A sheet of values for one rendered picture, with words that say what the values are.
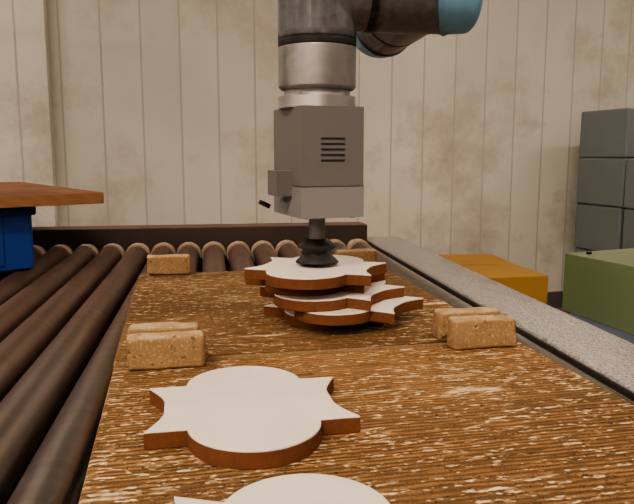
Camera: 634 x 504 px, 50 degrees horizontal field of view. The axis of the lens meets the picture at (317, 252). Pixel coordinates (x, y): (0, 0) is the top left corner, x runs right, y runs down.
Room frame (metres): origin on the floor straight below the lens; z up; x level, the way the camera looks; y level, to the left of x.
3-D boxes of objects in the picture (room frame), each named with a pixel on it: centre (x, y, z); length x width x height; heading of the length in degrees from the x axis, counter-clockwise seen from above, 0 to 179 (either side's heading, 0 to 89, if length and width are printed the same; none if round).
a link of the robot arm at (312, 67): (0.68, 0.00, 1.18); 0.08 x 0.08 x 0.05
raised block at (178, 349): (0.52, 0.12, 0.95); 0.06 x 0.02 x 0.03; 102
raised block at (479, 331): (0.58, -0.14, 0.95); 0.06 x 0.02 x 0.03; 102
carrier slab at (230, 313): (0.77, 0.03, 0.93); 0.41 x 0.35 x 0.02; 12
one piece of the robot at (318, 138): (0.67, 0.01, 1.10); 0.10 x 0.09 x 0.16; 111
